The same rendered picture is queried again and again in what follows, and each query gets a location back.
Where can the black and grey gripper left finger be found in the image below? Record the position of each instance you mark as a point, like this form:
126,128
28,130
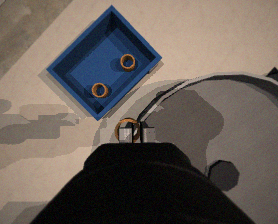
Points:
126,134

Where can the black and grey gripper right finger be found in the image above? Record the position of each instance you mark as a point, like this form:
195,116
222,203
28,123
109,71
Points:
147,134

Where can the blue square tray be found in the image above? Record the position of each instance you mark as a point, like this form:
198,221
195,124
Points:
94,57

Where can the bronze bushing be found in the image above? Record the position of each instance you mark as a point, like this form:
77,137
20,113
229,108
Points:
96,86
128,57
136,136

